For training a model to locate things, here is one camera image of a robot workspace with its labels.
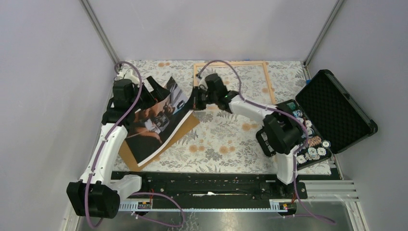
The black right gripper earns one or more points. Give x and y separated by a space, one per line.
196 102

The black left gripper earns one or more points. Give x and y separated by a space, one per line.
159 92

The printed photo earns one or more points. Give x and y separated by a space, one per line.
153 127

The light wooden picture frame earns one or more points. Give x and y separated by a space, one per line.
251 78

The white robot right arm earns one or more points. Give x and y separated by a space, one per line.
286 135

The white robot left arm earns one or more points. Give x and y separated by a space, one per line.
93 195

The floral patterned table mat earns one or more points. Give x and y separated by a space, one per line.
226 143

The brown cardboard backing board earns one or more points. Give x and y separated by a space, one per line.
126 154

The black poker chip case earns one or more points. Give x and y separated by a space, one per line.
333 118

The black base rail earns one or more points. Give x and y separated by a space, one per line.
217 190

